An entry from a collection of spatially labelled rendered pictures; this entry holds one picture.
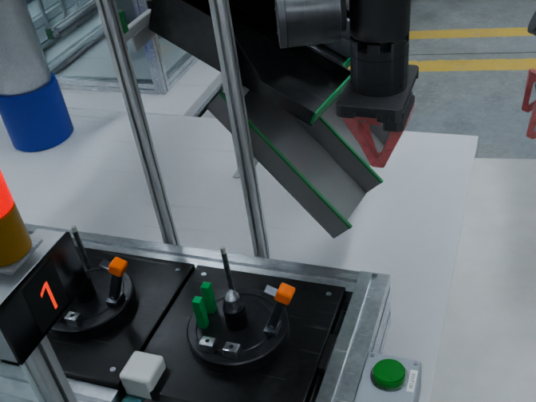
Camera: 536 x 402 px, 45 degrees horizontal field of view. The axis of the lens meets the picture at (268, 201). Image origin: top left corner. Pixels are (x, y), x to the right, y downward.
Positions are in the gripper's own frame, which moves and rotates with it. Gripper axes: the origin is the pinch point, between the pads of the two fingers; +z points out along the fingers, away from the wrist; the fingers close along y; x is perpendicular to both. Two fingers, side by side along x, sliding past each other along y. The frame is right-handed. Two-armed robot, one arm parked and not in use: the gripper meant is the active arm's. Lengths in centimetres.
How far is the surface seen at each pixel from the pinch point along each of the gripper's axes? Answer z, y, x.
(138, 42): -2.7, -20.4, -41.2
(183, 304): 27.9, 1.9, -28.2
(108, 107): 40, -71, -89
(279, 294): 17.4, 6.3, -10.8
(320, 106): 3.2, -16.4, -11.6
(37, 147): 39, -47, -95
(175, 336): 27.9, 8.0, -26.5
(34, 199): 40, -30, -83
